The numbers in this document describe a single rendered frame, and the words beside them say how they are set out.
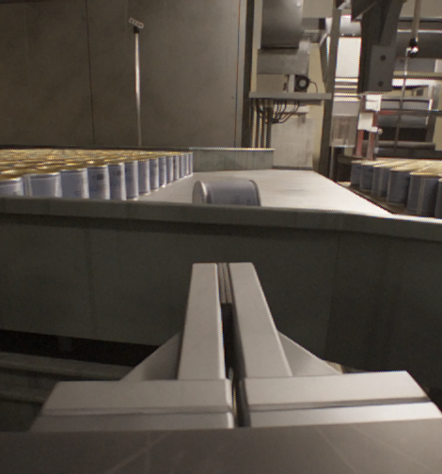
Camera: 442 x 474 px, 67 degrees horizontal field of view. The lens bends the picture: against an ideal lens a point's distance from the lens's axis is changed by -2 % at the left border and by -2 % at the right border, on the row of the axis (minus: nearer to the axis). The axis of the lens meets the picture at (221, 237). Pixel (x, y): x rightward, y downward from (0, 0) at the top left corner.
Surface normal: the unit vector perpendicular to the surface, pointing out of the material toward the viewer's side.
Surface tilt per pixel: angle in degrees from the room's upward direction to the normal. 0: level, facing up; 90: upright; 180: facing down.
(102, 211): 90
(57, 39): 90
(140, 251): 90
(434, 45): 90
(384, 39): 120
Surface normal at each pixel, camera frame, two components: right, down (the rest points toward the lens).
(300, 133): -0.11, 0.26
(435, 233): -0.39, 0.24
